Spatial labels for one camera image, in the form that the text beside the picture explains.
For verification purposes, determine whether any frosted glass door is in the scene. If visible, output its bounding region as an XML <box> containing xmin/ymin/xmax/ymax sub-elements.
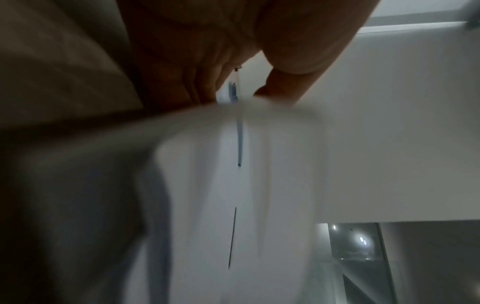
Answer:
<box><xmin>314</xmin><ymin>222</ymin><xmax>399</xmax><ymax>304</ymax></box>

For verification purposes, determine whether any person's left hand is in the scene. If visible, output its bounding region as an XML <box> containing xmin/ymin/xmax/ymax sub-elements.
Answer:
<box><xmin>116</xmin><ymin>0</ymin><xmax>383</xmax><ymax>112</ymax></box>

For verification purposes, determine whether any white paper stack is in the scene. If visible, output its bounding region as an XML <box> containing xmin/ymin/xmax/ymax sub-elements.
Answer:
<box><xmin>142</xmin><ymin>102</ymin><xmax>331</xmax><ymax>304</ymax></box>

